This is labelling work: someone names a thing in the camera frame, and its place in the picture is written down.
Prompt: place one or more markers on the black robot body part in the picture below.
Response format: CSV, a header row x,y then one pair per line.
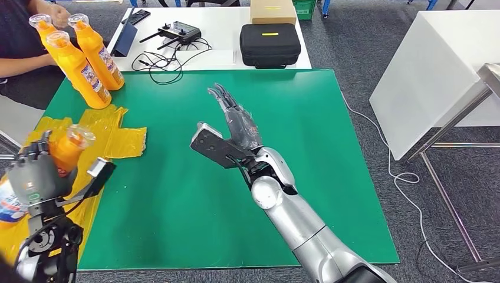
x,y
8,273

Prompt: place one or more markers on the green plastic crate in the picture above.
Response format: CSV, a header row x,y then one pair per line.
x,y
304,9

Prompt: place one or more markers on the person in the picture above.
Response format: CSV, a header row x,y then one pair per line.
x,y
19,35

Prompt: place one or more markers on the silver metal frame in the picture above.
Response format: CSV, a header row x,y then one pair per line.
x,y
449,125

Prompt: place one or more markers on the dark blue tablet cover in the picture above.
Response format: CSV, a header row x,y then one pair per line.
x,y
124,40

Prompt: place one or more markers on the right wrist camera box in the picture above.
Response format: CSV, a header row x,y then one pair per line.
x,y
215,146

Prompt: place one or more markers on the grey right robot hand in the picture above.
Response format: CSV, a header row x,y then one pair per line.
x,y
242,125

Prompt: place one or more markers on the person's right forearm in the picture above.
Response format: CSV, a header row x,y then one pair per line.
x,y
23,64

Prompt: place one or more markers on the cardboard box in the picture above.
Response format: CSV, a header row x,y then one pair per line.
x,y
272,11

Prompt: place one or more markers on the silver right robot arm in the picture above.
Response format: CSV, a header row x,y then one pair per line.
x,y
304,230

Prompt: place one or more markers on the black phone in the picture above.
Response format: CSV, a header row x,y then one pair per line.
x,y
136,16

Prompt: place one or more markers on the yellow tape patch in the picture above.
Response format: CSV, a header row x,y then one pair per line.
x,y
117,140

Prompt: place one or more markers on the orange detergent bottle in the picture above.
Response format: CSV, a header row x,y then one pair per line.
x,y
80,74
99,58
66,152
43,29

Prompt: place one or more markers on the white side table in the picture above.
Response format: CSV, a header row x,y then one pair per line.
x,y
429,78

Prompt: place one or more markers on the black carrying case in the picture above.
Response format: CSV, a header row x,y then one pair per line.
x,y
268,50

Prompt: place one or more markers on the blue metal frame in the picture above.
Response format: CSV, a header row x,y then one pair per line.
x,y
133,3
326,7

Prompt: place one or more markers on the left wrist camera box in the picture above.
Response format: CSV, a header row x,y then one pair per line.
x,y
99,173

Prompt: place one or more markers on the person's left hand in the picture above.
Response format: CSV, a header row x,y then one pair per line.
x,y
58,15

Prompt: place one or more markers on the grey side table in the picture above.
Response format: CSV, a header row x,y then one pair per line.
x,y
15,117

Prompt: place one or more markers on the person's left forearm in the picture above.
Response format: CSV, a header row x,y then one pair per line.
x,y
39,6

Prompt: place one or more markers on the green table mat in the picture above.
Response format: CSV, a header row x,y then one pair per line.
x,y
254,117

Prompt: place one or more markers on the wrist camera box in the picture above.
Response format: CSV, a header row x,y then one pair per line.
x,y
215,146
99,173

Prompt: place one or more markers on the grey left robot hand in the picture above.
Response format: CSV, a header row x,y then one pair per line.
x,y
35,177

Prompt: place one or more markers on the black remote controller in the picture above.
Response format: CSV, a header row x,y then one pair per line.
x,y
179,33

